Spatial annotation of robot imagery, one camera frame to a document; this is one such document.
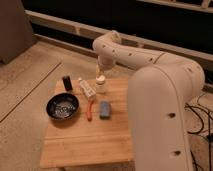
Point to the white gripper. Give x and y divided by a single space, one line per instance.
103 65

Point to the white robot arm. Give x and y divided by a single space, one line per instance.
156 96

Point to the blue eraser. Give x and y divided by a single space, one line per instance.
105 109

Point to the black bowl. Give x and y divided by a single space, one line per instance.
62 106

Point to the wooden cutting board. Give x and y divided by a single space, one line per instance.
79 142

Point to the grey couch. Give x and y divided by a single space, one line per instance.
16 33

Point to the white wooden rail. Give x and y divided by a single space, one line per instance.
93 32

